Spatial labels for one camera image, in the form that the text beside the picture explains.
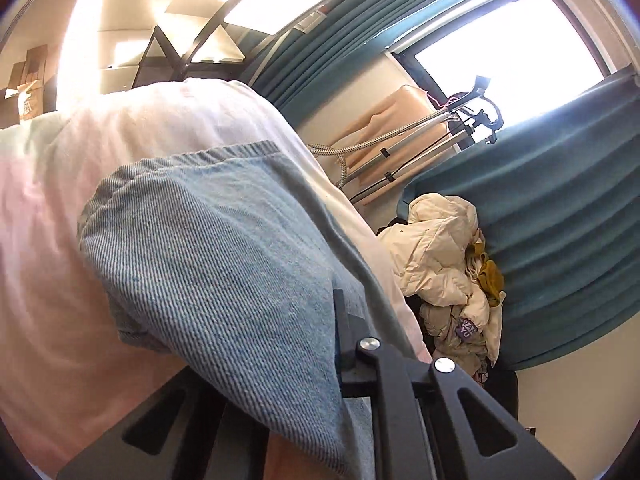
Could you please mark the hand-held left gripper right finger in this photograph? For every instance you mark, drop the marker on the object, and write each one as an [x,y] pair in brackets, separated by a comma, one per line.
[350,340]

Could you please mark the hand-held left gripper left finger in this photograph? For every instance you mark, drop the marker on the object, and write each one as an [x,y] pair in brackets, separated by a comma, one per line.
[90,460]

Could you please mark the blue denim jeans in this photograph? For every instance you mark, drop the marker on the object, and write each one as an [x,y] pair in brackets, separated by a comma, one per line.
[225,270]

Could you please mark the cream down jacket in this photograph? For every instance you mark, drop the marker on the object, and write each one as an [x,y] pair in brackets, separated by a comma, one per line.
[430,255]

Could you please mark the grey garment with purple label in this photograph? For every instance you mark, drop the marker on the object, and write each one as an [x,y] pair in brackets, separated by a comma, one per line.
[467,330]

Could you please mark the mustard garment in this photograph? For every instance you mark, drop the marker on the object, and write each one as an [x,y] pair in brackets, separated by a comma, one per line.
[490,275]

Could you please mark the black armchair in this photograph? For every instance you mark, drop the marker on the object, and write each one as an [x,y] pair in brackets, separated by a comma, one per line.
[502,392]

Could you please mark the garment steamer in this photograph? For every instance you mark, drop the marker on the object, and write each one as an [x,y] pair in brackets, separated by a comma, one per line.
[400,127]

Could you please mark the peach ironing board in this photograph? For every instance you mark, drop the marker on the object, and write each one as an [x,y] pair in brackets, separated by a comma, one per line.
[395,107]

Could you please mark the wide teal curtain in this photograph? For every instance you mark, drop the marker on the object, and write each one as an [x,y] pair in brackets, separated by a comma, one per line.
[550,200]

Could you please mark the pastel tie-dye duvet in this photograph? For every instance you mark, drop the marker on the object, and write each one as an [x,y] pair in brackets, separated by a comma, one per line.
[75,185]

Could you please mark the narrow teal curtain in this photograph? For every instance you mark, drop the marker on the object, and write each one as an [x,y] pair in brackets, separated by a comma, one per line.
[350,30]

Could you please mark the window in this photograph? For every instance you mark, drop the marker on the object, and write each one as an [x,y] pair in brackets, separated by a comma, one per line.
[510,55]

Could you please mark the beige cabinet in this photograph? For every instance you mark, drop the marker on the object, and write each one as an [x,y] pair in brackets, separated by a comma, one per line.
[125,35]

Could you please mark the cardboard box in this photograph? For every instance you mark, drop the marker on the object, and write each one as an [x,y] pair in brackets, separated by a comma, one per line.
[27,80]

